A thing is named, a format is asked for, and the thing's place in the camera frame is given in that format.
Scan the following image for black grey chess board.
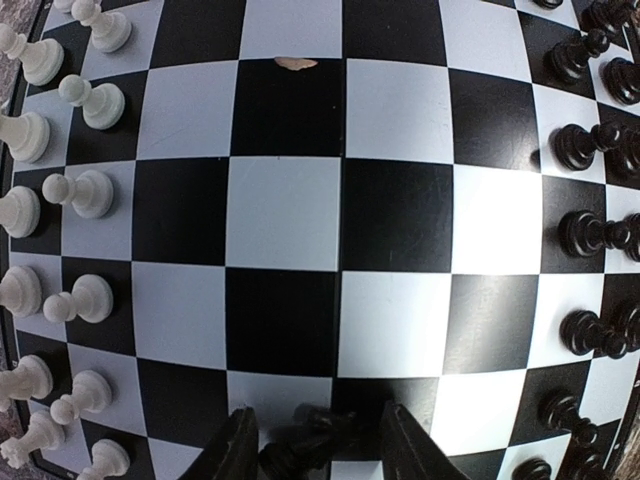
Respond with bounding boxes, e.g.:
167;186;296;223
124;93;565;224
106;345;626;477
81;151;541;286
1;1;639;479

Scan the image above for white king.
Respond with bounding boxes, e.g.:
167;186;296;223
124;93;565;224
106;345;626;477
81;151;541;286
1;186;41;238

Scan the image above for black piece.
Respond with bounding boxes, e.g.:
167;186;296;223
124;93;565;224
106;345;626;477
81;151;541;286
258;407;359;479

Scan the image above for white left rook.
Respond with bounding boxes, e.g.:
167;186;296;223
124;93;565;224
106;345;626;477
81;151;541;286
1;410;66;469

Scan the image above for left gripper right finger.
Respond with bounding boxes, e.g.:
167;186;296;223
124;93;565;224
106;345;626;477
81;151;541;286
380;401;469;480

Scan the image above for white left knight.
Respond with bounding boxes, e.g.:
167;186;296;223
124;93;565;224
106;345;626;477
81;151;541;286
1;355;54;413

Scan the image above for white left bishop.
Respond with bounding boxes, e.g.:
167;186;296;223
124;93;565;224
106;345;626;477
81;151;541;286
1;266;42;318

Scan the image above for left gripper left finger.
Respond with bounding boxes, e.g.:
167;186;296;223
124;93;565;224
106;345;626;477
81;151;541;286
185;407;258;480

